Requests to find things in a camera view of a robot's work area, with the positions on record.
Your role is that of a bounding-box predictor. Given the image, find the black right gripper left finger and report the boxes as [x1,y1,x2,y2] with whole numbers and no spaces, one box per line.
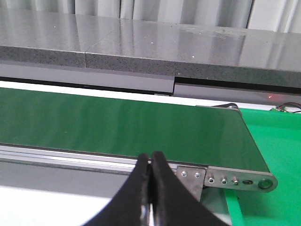
[84,153,150,226]

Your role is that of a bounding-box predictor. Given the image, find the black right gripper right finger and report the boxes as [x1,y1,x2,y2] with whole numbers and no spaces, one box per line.
[149,151,227,226]

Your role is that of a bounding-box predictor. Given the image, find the green belt conveyor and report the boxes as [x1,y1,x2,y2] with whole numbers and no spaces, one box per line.
[0,87,278,202]

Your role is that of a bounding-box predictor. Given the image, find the grey stone counter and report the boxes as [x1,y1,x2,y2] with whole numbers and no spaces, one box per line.
[0,8,301,105]

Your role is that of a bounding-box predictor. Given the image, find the white curtain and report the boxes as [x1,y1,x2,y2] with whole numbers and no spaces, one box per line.
[0,0,301,33]

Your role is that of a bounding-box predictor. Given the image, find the coloured wires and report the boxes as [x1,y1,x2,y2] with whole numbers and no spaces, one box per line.
[272,102,301,114]

